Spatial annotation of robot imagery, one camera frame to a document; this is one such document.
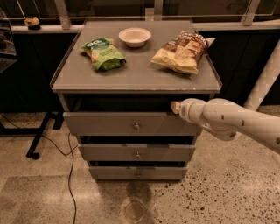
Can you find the grey middle drawer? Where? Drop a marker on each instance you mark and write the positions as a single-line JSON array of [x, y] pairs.
[[136, 152]]

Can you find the grey top drawer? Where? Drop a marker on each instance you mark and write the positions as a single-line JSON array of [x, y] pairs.
[[129, 124]]

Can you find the white paper bowl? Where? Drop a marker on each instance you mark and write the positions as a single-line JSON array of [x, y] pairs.
[[134, 37]]

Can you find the yellow brown chip bag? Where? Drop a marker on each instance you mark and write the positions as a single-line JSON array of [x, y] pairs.
[[183, 53]]

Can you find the grey drawer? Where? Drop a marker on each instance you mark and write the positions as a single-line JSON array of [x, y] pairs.
[[129, 124], [136, 152], [144, 173]]

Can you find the white diagonal pole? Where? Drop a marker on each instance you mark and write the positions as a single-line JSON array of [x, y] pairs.
[[265, 81]]

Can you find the green chip bag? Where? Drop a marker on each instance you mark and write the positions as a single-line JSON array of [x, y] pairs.
[[103, 54]]

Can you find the round floor drain cover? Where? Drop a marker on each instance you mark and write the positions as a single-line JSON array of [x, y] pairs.
[[134, 211]]

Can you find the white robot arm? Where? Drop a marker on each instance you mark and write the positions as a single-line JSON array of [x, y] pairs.
[[225, 119]]

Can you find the small yellow object on ledge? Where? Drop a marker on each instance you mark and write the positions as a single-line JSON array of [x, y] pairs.
[[32, 23]]

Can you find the black table leg frame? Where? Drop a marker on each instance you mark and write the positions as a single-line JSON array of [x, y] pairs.
[[36, 133]]

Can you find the grey drawer cabinet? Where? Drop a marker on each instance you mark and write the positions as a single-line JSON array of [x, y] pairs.
[[138, 86]]

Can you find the metal window railing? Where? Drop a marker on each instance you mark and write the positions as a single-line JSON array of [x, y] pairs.
[[205, 15]]

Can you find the grey bottom drawer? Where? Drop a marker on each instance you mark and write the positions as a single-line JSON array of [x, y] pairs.
[[144, 173]]

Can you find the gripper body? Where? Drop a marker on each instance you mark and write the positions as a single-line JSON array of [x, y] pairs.
[[186, 110]]

